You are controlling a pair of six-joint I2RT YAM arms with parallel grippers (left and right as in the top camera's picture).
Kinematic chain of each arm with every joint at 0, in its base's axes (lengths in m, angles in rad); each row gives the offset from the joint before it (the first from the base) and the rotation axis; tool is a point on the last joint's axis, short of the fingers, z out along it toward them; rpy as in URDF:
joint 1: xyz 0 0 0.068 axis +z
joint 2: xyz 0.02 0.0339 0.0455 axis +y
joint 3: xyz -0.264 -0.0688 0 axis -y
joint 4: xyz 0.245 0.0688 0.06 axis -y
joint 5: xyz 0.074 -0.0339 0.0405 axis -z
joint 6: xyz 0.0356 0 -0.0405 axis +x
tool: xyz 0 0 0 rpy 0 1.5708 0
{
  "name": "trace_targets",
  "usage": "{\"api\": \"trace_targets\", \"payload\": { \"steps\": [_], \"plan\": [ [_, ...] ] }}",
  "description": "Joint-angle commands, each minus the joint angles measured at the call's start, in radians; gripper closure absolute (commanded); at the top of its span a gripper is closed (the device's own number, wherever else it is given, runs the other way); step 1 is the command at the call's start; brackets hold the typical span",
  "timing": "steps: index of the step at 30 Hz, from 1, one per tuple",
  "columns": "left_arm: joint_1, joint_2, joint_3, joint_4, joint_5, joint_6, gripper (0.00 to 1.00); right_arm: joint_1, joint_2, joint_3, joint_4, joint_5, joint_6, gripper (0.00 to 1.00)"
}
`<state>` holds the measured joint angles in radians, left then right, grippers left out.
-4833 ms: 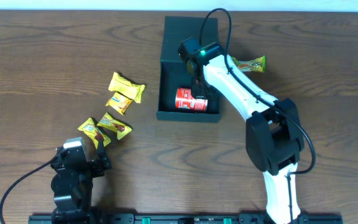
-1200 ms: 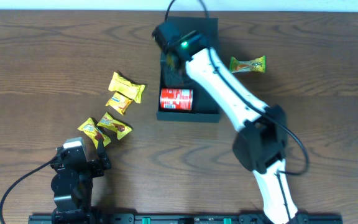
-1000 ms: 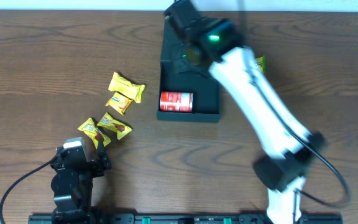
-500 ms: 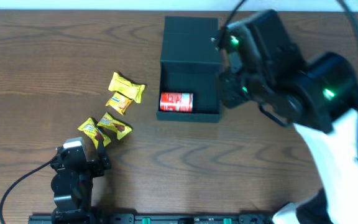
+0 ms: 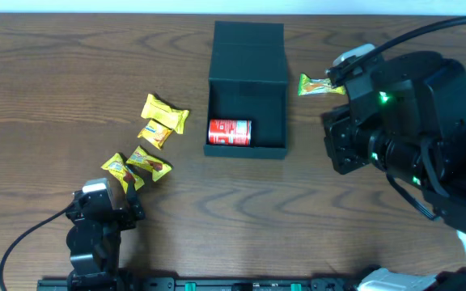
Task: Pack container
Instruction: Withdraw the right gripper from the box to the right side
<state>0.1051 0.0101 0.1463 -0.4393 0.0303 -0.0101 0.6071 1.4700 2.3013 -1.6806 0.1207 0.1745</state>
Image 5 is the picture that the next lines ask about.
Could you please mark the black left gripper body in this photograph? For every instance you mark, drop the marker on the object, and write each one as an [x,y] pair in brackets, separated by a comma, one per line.
[109,215]

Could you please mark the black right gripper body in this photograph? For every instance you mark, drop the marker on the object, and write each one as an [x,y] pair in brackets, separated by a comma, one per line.
[339,144]

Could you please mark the yellow chocolate cake packet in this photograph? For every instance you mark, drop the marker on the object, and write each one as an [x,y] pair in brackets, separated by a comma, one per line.
[120,170]
[142,159]

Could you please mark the green yellow snack packet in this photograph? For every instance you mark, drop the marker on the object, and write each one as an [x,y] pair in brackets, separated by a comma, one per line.
[310,86]

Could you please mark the yellow almond biscuit packet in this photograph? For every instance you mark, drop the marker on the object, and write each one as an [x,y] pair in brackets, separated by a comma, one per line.
[155,133]

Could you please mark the plain yellow snack packet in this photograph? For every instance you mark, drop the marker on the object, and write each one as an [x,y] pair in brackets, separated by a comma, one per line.
[172,118]

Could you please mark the red soda can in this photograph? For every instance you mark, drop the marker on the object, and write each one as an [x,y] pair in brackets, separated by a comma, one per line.
[230,132]

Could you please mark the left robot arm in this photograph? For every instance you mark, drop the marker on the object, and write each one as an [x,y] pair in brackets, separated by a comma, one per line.
[94,240]

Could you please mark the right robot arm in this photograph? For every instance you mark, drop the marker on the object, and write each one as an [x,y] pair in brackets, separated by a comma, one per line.
[406,117]

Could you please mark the black open gift box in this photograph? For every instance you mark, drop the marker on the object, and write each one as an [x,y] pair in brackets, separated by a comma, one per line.
[249,82]

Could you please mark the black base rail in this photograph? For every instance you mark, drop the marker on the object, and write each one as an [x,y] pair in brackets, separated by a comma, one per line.
[172,284]

